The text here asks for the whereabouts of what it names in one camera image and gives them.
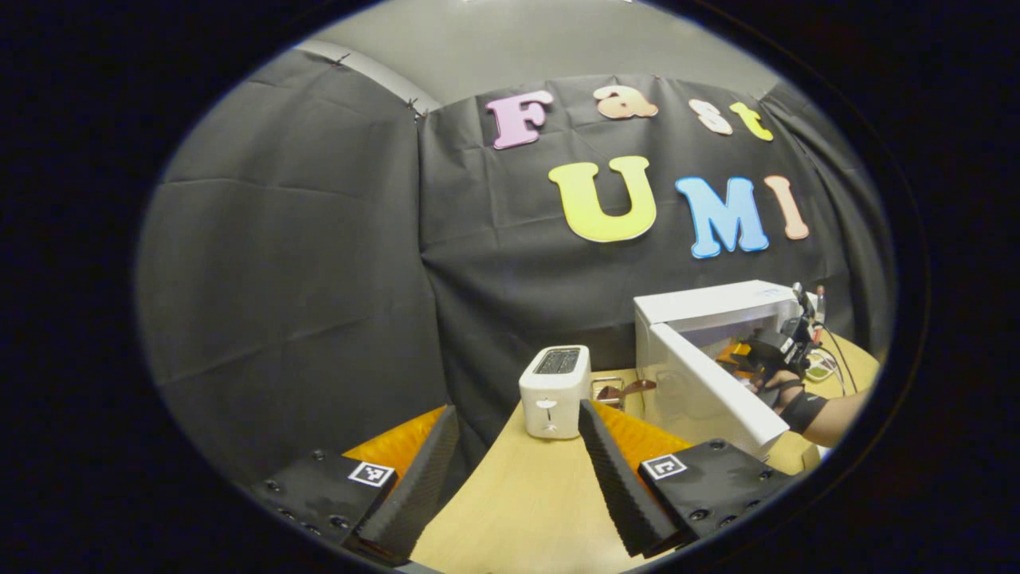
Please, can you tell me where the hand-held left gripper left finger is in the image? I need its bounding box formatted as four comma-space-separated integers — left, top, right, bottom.
251, 405, 461, 566

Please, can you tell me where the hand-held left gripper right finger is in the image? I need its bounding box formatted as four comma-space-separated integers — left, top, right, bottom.
578, 400, 796, 559

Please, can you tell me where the white microwave oven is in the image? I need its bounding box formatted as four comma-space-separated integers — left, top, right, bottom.
634, 280, 822, 462

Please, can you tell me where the white toaster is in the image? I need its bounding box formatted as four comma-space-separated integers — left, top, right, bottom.
519, 345, 592, 440

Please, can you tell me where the black backdrop cloth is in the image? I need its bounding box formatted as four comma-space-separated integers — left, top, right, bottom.
135, 49, 897, 483

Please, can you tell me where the black cable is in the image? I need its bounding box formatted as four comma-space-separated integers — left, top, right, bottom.
819, 325, 860, 396

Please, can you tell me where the black wrist strap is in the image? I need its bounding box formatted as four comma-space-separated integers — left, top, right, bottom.
781, 389, 830, 435

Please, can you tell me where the metal wire rack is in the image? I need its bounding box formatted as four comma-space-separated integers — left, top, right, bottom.
591, 376, 658, 412

